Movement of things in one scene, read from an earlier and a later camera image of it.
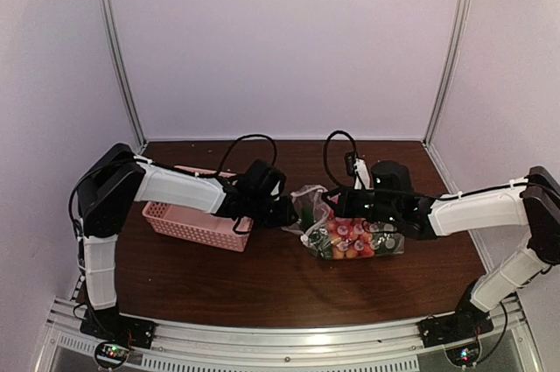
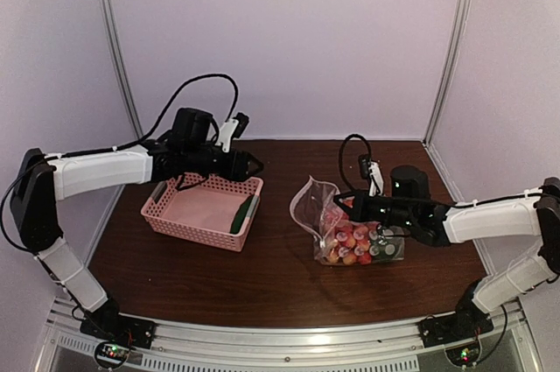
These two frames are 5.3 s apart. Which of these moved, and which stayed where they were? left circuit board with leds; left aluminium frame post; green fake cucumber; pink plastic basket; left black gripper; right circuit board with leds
Moved: green fake cucumber; left black gripper
Stayed: right circuit board with leds; left circuit board with leds; left aluminium frame post; pink plastic basket
